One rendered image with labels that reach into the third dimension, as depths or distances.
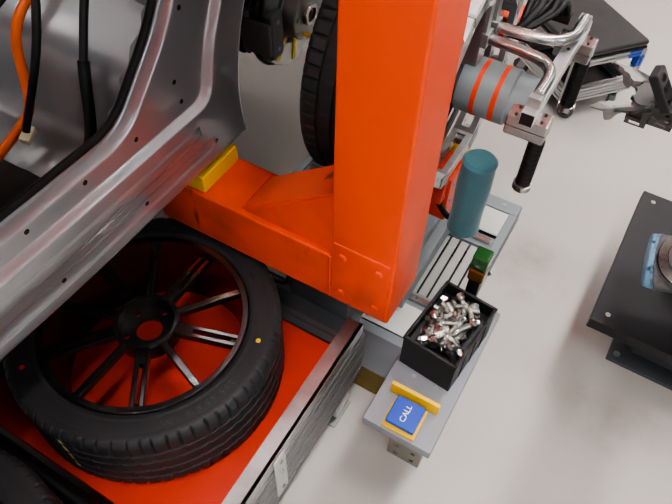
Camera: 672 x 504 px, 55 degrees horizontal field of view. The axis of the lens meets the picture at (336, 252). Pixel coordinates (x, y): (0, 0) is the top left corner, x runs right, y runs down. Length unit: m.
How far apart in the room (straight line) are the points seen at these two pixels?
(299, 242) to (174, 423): 0.48
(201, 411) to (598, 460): 1.19
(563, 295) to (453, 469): 0.77
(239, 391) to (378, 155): 0.63
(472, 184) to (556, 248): 0.92
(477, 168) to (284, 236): 0.50
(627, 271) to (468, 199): 0.64
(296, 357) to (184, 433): 0.45
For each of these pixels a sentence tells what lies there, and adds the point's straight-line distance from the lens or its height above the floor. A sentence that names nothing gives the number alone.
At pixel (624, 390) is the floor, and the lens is 2.25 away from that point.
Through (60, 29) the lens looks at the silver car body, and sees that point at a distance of 1.61.
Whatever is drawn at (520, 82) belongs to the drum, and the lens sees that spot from 1.61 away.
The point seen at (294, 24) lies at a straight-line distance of 1.84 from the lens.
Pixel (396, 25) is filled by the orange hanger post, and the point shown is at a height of 1.30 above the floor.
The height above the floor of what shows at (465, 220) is 0.56.
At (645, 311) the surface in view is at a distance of 2.05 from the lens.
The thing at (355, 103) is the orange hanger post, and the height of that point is 1.13.
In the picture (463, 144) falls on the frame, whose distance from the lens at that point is 1.85.
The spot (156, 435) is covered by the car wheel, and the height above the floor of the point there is 0.50.
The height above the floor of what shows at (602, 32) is 0.34.
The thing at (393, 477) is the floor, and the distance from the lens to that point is 1.94.
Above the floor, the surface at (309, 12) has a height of 0.86.
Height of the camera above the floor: 1.82
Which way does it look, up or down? 51 degrees down
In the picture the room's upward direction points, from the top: 2 degrees clockwise
